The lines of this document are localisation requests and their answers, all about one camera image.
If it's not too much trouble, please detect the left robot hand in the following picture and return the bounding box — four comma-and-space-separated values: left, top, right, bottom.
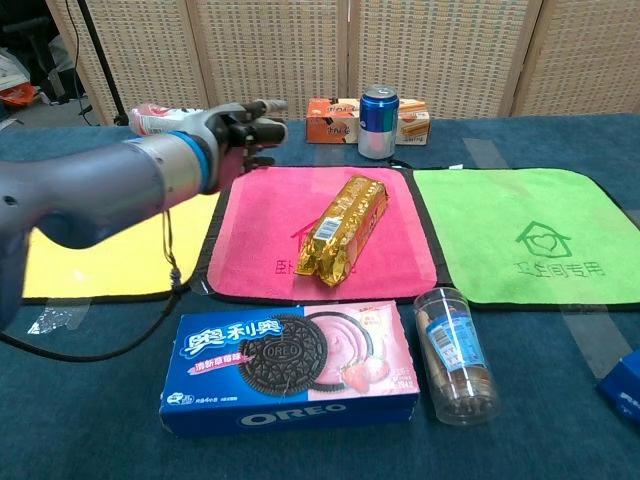
199, 98, 290, 193

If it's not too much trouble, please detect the gold foil snack pack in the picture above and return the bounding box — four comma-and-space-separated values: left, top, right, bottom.
292, 174, 389, 288

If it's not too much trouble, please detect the orange wafer box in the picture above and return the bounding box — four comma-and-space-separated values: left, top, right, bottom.
305, 97, 432, 147

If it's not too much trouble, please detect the clear plastic drink bottle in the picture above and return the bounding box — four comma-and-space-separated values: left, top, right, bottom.
127, 102, 205, 138

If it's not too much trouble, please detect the wicker folding screen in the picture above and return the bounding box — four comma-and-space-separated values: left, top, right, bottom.
44, 0, 640, 126

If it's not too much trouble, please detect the blue and silver drink can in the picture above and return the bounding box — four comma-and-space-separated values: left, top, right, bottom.
357, 84, 400, 160

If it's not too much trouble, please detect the black tripod stand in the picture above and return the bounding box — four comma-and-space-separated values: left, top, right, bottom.
75, 0, 130, 127

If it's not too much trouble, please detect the yellow cloth mat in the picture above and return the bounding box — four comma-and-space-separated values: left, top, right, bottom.
21, 191, 222, 303

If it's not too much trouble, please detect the pink cloth mat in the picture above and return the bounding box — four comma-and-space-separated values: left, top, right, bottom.
193, 164, 452, 305

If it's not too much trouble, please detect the orange plastic bag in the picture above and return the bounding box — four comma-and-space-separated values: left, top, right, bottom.
0, 82, 40, 106

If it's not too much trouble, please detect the blue Oreo cookie box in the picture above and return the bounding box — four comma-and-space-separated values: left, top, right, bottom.
158, 299, 420, 437

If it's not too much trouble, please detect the green cloth mat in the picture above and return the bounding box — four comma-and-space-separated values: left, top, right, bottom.
411, 164, 640, 311

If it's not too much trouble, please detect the clear plastic snack cup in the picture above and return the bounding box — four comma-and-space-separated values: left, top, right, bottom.
413, 286, 503, 427

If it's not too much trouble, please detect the blue box corner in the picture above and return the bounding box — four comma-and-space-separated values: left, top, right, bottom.
595, 350, 640, 426

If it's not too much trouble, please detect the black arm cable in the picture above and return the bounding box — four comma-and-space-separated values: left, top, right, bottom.
0, 209, 183, 362

